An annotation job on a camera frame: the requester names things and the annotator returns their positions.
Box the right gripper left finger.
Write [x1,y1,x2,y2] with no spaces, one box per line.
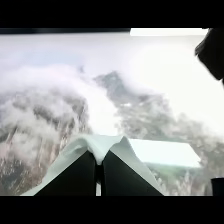
[34,150,98,197]

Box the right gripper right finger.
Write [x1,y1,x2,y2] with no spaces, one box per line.
[100,150,164,197]

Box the white garment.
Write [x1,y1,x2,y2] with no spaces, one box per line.
[21,133,203,197]

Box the black garment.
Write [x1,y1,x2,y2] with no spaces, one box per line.
[194,28,224,82]

